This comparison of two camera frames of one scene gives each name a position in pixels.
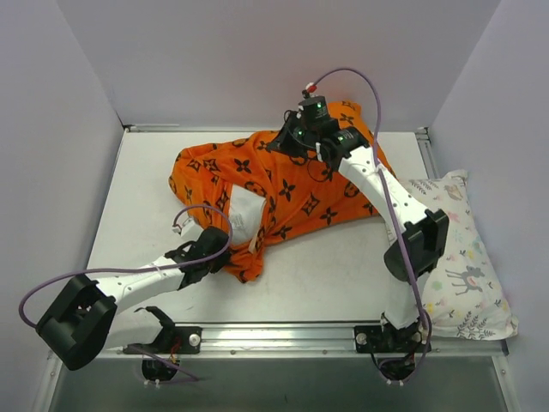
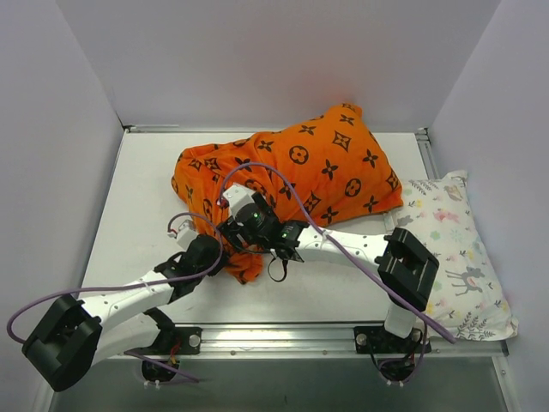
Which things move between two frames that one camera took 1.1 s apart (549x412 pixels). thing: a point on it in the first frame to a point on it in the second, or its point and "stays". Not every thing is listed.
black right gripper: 286,140 to 229,229
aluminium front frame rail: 269,342 stays
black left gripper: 219,251 stays
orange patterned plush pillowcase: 298,189 stays
